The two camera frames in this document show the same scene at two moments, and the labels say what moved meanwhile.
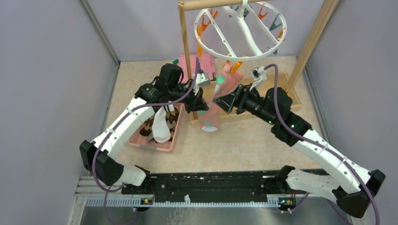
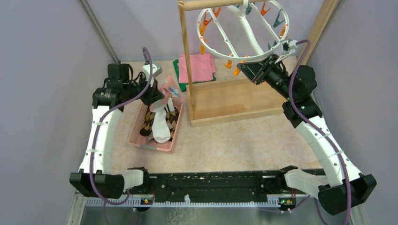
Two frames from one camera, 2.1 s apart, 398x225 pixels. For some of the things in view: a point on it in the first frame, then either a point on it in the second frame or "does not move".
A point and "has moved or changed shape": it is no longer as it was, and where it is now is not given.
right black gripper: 237,98 → 257,71
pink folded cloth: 206,63 does not move
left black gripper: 196,102 → 153,94
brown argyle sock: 147,129 does not move
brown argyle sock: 172,117 does not move
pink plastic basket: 136,139 does not move
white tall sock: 159,126 does not move
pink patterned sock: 210,118 has moved or changed shape
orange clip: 236,66 → 229,64
